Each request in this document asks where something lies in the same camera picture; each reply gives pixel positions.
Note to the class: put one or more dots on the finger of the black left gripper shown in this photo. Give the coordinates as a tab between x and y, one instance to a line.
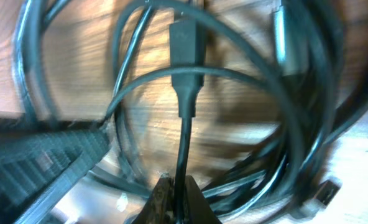
38	166

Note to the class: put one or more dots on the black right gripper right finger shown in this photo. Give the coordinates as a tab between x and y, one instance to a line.
198	209

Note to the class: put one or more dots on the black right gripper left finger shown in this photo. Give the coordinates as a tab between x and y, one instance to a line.
158	208

